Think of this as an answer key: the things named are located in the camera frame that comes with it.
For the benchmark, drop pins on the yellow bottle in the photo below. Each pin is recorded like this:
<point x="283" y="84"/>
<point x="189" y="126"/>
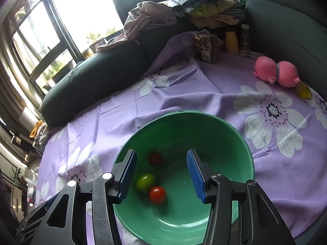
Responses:
<point x="231" y="42"/>

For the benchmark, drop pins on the clear bag of snacks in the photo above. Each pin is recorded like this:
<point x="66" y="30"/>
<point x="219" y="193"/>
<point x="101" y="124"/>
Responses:
<point x="206" y="48"/>

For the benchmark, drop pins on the dark red cherry tomato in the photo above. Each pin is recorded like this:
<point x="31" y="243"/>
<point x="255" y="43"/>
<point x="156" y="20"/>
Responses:
<point x="155" y="158"/>

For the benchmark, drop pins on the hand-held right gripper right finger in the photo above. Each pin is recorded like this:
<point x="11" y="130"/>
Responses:
<point x="196" y="177"/>

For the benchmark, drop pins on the dark green sofa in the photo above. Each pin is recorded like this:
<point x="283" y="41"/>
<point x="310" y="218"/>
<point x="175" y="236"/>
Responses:
<point x="107" y="74"/>

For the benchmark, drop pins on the green cherry tomato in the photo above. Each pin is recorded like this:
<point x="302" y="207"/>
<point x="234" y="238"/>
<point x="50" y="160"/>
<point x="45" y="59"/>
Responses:
<point x="145" y="181"/>

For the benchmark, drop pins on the dark jar with white lid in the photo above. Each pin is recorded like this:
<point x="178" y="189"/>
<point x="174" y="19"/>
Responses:
<point x="244" y="38"/>

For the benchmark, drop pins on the dark green bolster cushion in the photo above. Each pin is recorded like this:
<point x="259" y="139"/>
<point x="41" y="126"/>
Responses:
<point x="76" y="56"/>

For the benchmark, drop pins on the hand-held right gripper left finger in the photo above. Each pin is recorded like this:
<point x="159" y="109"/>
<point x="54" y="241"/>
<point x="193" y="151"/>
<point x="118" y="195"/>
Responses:
<point x="127" y="177"/>

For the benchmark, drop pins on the green bowl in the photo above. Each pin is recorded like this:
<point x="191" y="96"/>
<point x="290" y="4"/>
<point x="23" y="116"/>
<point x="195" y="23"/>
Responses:
<point x="184" y="137"/>

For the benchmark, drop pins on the pink plush toy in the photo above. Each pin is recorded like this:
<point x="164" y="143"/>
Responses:
<point x="276" y="71"/>

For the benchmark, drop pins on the yellow paper tag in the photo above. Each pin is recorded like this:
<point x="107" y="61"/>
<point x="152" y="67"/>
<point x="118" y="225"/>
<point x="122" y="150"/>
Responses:
<point x="304" y="90"/>

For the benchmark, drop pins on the dark framed window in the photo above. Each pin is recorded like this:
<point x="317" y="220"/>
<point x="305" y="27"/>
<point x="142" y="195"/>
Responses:
<point x="63" y="17"/>

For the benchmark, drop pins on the purple floral bedsheet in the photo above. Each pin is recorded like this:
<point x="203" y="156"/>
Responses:
<point x="219" y="99"/>

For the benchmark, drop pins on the pile of folded clothes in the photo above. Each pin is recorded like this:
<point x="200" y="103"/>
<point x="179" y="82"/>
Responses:
<point x="184" y="10"/>

